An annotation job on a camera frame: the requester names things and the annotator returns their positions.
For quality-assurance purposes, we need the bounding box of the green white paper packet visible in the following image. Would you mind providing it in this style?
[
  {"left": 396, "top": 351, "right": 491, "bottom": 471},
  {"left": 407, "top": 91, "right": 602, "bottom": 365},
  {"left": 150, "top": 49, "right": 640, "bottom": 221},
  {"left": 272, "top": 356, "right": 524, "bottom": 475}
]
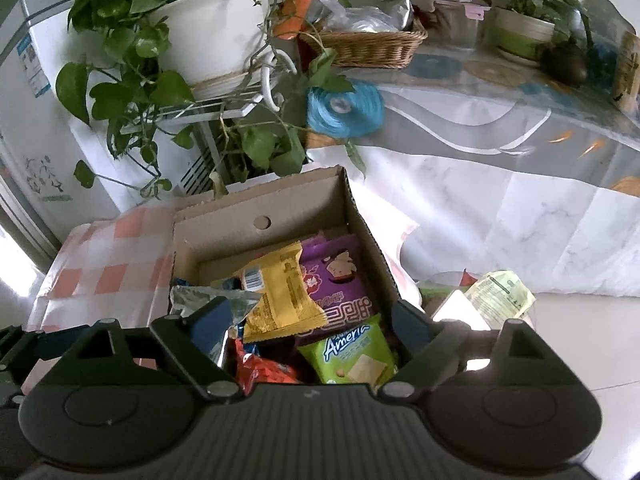
[{"left": 464, "top": 270, "right": 536, "bottom": 330}]

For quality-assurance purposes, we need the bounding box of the clear plastic bag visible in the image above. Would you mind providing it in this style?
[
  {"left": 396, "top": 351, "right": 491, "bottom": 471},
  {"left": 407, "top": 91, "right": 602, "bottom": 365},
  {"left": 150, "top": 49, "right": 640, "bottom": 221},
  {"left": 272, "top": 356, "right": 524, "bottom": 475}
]
[{"left": 305, "top": 0, "right": 413, "bottom": 32}]

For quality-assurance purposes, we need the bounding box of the white printed cardboard box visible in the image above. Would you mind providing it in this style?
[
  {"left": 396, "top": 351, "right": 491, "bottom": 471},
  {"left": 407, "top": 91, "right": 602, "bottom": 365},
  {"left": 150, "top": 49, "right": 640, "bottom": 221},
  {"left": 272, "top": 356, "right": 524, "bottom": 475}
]
[{"left": 172, "top": 167, "right": 400, "bottom": 320}]

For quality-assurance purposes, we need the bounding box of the silver foil snack bag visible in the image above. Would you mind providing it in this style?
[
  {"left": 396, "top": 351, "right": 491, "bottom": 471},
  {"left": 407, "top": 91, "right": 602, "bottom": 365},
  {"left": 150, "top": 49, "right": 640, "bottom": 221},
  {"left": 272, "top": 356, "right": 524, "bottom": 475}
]
[{"left": 169, "top": 285, "right": 262, "bottom": 368}]

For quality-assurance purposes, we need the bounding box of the marble pattern table cover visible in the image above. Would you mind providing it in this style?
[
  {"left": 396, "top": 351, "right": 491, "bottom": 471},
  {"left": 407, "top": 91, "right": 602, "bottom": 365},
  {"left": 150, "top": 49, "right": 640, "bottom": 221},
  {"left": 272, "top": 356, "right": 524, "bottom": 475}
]
[{"left": 304, "top": 39, "right": 640, "bottom": 298}]

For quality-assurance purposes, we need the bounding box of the pink checkered tablecloth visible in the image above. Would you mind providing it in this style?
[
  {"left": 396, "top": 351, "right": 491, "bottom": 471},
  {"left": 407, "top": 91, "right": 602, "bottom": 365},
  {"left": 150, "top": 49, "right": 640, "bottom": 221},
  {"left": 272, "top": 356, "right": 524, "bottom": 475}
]
[{"left": 26, "top": 204, "right": 176, "bottom": 332}]

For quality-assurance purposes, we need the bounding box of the white refrigerator with tree print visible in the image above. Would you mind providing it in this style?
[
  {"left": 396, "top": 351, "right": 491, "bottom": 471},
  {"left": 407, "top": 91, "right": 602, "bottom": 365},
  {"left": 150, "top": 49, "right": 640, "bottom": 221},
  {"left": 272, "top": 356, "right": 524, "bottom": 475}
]
[{"left": 1, "top": 0, "right": 151, "bottom": 266}]

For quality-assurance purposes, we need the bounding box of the green pothos plant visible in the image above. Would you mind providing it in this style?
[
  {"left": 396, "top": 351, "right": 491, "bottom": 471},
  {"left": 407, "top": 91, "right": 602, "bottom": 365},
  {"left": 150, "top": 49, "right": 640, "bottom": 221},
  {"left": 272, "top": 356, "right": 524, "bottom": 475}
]
[{"left": 54, "top": 0, "right": 369, "bottom": 198}]

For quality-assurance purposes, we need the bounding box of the wicker basket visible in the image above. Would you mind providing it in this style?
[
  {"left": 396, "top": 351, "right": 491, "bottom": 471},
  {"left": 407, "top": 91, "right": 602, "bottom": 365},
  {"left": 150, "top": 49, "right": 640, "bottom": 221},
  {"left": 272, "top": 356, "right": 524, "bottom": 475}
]
[{"left": 298, "top": 18, "right": 428, "bottom": 70}]

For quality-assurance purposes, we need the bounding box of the white metal plant rack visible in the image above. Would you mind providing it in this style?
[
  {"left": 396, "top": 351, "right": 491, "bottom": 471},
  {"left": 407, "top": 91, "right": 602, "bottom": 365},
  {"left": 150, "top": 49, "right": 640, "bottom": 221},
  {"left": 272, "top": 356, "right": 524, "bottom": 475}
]
[{"left": 122, "top": 49, "right": 297, "bottom": 200}]

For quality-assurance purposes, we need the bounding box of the blue ribbon spool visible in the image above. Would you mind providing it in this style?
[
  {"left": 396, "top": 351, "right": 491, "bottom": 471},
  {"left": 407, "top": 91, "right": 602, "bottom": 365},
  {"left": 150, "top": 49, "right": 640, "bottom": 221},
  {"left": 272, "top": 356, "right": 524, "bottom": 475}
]
[{"left": 307, "top": 80, "right": 385, "bottom": 139}]

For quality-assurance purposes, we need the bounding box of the purple snack bag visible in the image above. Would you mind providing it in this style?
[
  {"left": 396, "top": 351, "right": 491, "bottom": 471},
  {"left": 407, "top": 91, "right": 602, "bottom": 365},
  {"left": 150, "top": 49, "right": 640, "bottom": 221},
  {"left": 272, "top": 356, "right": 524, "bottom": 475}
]
[{"left": 296, "top": 233, "right": 376, "bottom": 344}]

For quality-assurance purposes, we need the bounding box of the blue foil snack bag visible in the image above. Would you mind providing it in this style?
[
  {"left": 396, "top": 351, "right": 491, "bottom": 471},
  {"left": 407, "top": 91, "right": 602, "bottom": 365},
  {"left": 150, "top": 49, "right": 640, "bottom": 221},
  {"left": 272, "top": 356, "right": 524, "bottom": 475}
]
[{"left": 210, "top": 276, "right": 246, "bottom": 290}]

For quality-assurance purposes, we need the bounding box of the green ceramic plant pot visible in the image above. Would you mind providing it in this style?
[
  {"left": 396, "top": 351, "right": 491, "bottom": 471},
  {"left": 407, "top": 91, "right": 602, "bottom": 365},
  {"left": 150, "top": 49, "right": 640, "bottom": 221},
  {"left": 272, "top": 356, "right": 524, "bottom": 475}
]
[{"left": 490, "top": 8, "right": 555, "bottom": 67}]

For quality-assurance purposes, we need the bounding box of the yellow snack packet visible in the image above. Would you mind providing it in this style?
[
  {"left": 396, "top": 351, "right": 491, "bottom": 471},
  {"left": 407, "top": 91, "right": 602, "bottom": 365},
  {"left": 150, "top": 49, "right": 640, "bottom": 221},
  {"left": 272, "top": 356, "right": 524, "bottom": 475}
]
[{"left": 236, "top": 242, "right": 329, "bottom": 344}]

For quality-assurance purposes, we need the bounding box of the green cracker bag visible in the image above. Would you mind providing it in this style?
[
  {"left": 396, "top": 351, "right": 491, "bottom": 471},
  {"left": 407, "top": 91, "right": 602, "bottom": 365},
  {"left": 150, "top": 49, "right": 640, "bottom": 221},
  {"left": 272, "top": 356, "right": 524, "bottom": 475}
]
[{"left": 299, "top": 314, "right": 397, "bottom": 390}]

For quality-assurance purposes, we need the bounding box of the red snack bag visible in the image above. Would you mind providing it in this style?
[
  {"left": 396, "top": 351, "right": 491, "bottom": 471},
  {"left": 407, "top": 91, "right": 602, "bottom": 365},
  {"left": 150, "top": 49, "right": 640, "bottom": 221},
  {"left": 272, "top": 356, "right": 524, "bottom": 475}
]
[{"left": 228, "top": 338, "right": 299, "bottom": 396}]

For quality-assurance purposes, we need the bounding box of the glass jar with label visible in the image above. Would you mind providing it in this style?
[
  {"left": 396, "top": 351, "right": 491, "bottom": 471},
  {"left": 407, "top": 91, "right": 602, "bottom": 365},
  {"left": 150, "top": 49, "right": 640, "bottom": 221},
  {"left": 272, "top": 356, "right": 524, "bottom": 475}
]
[{"left": 612, "top": 32, "right": 640, "bottom": 115}]

